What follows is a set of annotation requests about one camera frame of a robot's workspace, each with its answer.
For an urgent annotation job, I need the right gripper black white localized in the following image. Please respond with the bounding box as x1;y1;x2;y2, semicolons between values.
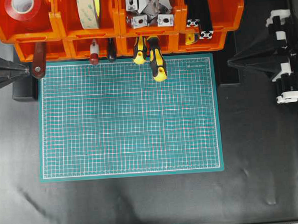
227;10;298;104

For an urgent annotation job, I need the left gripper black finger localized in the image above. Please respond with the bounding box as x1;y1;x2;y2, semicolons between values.
0;58;30;80

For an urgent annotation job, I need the foam tape roll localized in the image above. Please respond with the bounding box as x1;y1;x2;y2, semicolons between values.
76;0;100;30

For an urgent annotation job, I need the orange bin bottom right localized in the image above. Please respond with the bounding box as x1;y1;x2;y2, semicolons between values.
174;31;227;53

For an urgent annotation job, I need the orange bin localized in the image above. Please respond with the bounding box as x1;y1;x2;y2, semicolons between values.
66;37;123;60
121;34;178;57
54;0;120;40
14;40;72;62
174;31;227;53
180;0;244;33
0;0;61;44
118;0;182;37

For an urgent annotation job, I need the orange bin bottom left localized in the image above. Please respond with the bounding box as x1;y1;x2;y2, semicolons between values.
14;40;72;62

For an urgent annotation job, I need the red tape roll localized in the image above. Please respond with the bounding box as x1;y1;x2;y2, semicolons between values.
4;0;47;31

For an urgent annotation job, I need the orange bin top left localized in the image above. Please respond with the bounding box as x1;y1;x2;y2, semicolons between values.
0;0;61;44

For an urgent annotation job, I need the orange bin top right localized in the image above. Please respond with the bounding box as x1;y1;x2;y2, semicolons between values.
180;0;244;33

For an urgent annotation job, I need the black aluminium extrusion right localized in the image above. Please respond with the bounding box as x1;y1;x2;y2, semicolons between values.
197;0;213;39

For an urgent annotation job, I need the black aluminium extrusion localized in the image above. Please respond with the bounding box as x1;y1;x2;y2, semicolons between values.
185;0;200;27
197;0;213;39

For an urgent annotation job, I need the yellow black tool in bin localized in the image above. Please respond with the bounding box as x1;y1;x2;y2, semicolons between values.
185;33;196;45

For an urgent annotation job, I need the black aluminium extrusion left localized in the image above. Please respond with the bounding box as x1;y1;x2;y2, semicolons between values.
185;0;200;27

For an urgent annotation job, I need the yellow black screwdriver long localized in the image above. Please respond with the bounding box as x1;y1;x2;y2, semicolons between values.
147;36;168;82

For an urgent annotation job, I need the green cutting mat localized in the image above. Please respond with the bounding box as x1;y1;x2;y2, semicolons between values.
38;54;224;182

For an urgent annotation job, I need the yellow black screwdriver short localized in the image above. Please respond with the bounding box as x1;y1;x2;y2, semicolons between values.
133;36;147;65

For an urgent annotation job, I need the brown wooden tool handle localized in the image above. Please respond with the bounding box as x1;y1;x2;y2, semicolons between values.
31;42;47;79

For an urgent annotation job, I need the red white tool handle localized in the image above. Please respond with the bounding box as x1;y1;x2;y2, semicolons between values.
89;39;99;65

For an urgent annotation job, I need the silver corner bracket lower right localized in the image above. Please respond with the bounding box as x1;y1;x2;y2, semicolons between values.
157;14;174;27

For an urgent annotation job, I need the silver corner bracket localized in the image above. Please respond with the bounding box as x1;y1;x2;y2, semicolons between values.
125;0;139;11
131;15;148;29
157;14;174;27
136;0;173;17

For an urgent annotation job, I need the dark brown tool handle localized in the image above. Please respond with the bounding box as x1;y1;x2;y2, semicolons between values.
107;38;117;62

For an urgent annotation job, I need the silver corner bracket centre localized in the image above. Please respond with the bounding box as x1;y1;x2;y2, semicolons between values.
136;0;173;17

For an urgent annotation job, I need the silver corner bracket lower left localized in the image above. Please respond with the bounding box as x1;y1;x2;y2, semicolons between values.
131;15;148;29

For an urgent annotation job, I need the silver corner bracket top left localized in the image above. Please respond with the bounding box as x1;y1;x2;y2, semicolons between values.
125;0;139;11

